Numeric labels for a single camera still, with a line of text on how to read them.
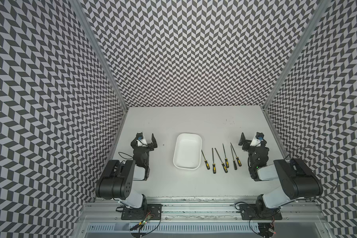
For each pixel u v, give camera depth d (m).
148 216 0.69
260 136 0.74
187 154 0.94
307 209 0.77
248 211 0.72
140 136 0.74
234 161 0.89
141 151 0.69
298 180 0.45
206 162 0.89
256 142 0.76
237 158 0.91
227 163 0.89
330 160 0.69
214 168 0.87
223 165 0.89
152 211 0.73
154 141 0.83
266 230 0.69
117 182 0.44
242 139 0.84
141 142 0.75
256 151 0.69
